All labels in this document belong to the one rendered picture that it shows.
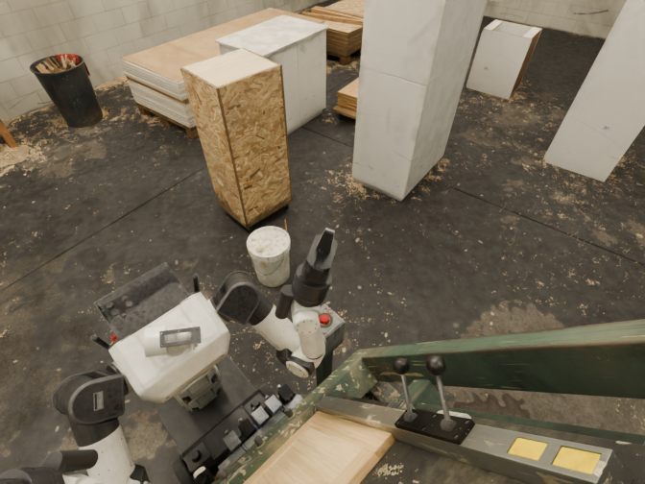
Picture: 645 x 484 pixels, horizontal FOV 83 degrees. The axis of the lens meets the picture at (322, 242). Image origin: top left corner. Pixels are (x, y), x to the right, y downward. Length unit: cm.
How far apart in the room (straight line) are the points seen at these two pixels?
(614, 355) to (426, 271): 223
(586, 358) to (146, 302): 97
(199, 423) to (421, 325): 149
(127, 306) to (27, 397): 189
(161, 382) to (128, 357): 10
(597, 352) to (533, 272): 247
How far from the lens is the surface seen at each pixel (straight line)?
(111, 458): 109
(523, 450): 65
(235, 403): 219
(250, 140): 264
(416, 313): 266
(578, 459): 60
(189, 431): 221
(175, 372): 103
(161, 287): 107
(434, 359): 72
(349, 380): 141
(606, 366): 78
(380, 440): 94
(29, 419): 283
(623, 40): 404
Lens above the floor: 219
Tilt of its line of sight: 47 degrees down
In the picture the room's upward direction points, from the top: straight up
